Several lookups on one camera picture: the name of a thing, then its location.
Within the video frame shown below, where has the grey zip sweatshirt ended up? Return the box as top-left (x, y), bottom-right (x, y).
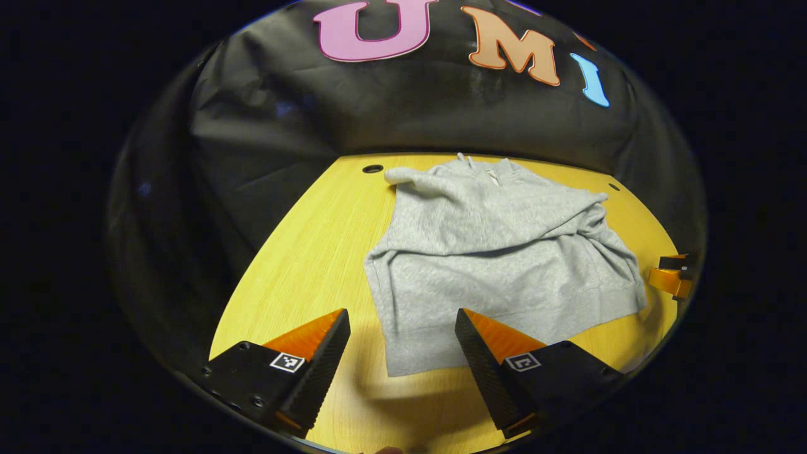
top-left (364, 152), bottom-right (649, 378)

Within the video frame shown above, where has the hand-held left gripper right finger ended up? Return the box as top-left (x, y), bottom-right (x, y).
top-left (455, 308), bottom-right (626, 440)

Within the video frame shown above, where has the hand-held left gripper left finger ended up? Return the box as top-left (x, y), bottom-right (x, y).
top-left (200, 308), bottom-right (352, 440)

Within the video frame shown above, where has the black backdrop cloth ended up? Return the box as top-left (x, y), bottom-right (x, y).
top-left (107, 0), bottom-right (707, 373)

